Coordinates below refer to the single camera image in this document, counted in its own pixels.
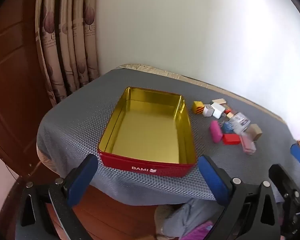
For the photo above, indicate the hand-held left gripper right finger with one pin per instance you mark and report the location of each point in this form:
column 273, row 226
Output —
column 212, row 177

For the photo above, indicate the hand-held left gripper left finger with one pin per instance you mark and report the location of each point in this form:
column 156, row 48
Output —
column 81, row 182

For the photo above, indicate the bright red block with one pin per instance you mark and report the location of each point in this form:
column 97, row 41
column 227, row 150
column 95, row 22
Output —
column 231, row 139

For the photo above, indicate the pink eraser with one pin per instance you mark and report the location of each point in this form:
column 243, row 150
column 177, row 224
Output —
column 216, row 131

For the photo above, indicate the pink transparent box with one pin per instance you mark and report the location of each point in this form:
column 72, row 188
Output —
column 247, row 144

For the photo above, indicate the wooden block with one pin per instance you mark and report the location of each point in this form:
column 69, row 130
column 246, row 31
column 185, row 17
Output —
column 255, row 131

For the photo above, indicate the yellow striped block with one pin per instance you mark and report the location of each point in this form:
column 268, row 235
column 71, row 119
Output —
column 197, row 106

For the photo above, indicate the red tin box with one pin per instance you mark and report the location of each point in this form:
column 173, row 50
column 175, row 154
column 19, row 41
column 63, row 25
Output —
column 145, row 130

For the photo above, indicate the grey cloth bundle on floor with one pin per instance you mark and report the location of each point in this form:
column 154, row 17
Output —
column 187, row 215

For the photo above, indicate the grey mesh mat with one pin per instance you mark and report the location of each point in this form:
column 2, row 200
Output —
column 77, row 130

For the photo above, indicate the pink cloth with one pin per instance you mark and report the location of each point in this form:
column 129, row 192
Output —
column 200, row 231

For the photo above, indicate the white charger plug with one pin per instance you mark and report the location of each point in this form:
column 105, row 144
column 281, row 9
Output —
column 218, row 110

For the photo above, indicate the dark red block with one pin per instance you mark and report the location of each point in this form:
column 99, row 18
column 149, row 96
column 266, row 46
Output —
column 227, row 110

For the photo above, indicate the brown wooden wardrobe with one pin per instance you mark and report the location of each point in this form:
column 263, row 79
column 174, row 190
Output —
column 12, row 80

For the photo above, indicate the beige patterned curtain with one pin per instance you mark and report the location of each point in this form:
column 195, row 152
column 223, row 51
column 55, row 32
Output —
column 65, row 42

